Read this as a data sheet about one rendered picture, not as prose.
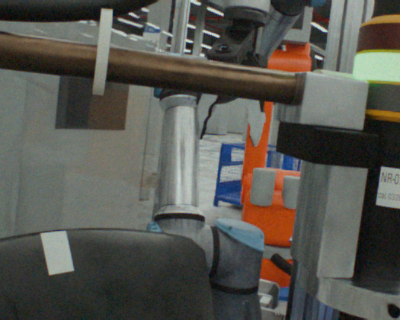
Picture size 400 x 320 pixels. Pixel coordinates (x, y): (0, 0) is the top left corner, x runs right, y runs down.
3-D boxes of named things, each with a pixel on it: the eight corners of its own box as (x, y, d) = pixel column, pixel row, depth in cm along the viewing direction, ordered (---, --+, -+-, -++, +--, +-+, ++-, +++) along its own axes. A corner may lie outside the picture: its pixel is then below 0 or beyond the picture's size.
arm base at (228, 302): (209, 301, 123) (213, 263, 122) (267, 315, 118) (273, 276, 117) (187, 324, 108) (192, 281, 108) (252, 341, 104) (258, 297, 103)
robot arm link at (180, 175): (219, 277, 103) (220, 49, 121) (149, 276, 99) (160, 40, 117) (205, 280, 114) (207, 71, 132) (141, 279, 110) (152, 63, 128)
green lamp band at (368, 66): (387, 78, 20) (391, 49, 20) (335, 81, 24) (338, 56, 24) (473, 91, 21) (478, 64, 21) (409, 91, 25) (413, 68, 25)
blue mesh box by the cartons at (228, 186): (211, 206, 742) (219, 142, 736) (248, 196, 853) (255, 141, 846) (264, 218, 698) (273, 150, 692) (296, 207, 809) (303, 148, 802)
